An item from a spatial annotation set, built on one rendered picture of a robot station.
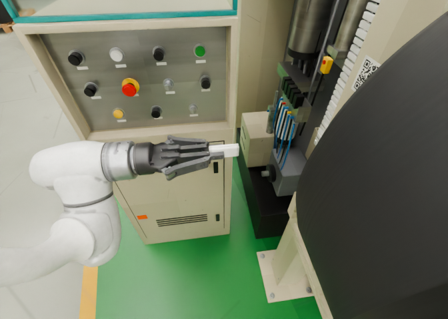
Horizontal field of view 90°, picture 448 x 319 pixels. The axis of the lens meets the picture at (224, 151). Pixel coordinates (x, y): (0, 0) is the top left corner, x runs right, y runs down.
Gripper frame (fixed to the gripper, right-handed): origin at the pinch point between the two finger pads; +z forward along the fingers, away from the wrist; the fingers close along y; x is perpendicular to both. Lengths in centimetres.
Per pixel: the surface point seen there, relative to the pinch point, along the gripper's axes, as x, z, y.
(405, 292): -19.5, 8.3, -35.0
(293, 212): 17.5, 17.8, -8.8
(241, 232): 106, 15, 28
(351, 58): -16.8, 30.1, 9.0
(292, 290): 105, 37, -9
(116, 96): 2.0, -31.8, 32.0
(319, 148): -19.0, 8.8, -20.0
